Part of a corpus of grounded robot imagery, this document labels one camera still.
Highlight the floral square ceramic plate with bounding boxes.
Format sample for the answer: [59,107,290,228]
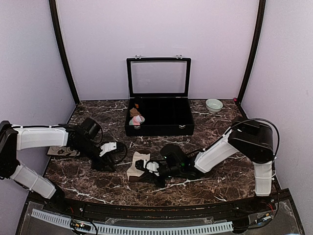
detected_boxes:
[47,146,80,157]

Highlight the black right corner post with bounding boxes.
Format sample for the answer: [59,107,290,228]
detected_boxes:
[237,0,266,105]

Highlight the glass-panel black box lid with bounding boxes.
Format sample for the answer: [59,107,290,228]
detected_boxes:
[126,56,191,98]

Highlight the small green circuit board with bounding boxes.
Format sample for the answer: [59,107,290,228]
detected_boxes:
[70,220,91,231]

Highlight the black compartment storage box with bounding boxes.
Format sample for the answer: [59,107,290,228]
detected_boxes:
[124,97,195,137]

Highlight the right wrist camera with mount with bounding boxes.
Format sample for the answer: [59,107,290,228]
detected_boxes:
[135,159,161,176]

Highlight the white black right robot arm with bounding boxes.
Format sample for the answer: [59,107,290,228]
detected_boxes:
[135,117,279,212]

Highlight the pink patterned sock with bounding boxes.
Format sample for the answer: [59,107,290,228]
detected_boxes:
[129,115,145,126]

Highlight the black left corner post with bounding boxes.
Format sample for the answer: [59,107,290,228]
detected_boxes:
[48,0,80,105]

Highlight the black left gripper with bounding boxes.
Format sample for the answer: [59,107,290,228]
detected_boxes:
[74,140,115,172]

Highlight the beige and brown sock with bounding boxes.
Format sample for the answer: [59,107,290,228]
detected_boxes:
[126,151,151,182]

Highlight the white slotted cable duct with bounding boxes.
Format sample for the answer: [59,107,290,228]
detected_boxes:
[30,209,233,235]

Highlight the black front rail frame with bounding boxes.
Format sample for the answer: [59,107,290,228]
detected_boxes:
[16,189,305,235]

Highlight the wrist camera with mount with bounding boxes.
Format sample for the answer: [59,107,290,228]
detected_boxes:
[135,159,161,176]
[99,142,124,157]

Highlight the black corner post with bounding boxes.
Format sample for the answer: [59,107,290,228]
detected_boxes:
[237,0,266,105]
[48,0,80,105]

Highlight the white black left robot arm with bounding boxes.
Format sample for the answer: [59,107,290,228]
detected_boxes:
[0,118,117,213]

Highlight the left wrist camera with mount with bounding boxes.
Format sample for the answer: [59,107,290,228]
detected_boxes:
[99,142,124,157]

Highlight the beige rolled sock in box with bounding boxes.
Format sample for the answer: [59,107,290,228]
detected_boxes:
[130,108,141,118]

